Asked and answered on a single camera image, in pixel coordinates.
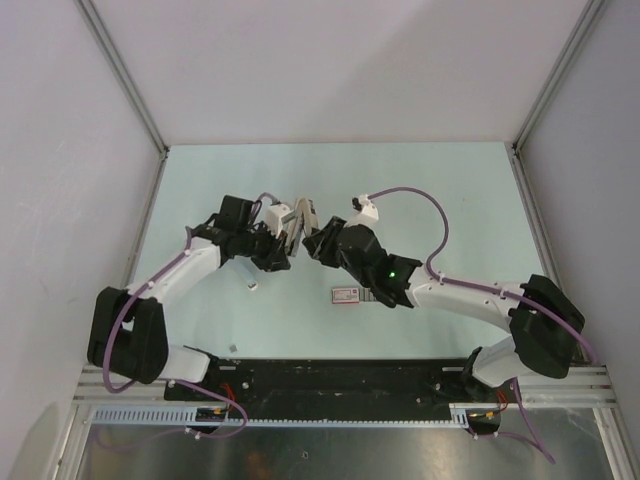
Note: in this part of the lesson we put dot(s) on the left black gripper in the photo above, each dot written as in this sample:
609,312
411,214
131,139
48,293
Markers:
275,258

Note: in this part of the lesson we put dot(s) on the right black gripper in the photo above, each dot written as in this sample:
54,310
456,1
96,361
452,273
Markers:
326,238

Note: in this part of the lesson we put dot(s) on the beige black stapler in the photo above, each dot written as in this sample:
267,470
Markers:
304,223

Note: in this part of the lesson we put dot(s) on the red white staple box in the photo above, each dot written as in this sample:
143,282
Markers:
351,295

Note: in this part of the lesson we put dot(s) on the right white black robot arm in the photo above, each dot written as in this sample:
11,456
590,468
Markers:
542,324

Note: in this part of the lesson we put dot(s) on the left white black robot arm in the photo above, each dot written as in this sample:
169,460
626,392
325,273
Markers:
129,334

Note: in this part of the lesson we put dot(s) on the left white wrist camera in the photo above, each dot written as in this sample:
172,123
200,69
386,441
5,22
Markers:
276,217

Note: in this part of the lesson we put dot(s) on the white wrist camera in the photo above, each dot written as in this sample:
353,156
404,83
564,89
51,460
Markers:
366,212
276,217

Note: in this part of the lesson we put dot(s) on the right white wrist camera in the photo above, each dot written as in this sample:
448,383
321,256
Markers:
366,212

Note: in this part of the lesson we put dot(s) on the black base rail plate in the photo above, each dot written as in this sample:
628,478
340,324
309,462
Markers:
348,389

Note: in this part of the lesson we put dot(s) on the grey slotted cable duct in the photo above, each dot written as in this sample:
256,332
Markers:
204,416

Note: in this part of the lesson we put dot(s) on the left aluminium frame post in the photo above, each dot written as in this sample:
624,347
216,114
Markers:
116,63

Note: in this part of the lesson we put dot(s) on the aluminium frame post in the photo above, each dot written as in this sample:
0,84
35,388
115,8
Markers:
577,39
116,63

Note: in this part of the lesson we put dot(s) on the right aluminium frame post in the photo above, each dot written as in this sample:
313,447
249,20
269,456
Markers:
577,39

